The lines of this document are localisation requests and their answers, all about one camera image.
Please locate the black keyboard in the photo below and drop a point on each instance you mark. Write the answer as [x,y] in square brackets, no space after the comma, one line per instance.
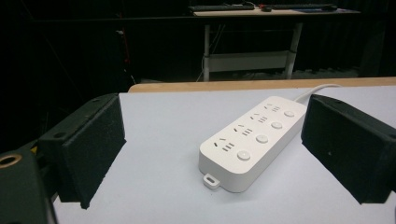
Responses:
[221,7]
[299,6]

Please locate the white-legged wooden desk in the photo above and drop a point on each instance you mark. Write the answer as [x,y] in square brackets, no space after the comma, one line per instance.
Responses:
[249,46]

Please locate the blue mouse pad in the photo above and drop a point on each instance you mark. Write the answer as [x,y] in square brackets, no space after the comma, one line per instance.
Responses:
[317,10]

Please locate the black computer mouse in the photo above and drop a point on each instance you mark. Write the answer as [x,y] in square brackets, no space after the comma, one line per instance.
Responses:
[266,9]

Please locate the white power strip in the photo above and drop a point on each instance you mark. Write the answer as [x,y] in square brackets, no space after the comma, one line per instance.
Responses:
[252,141]

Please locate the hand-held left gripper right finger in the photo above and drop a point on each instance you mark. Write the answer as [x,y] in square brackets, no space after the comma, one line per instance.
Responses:
[348,140]

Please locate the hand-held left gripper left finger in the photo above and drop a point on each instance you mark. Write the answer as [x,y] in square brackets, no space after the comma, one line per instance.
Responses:
[84,146]

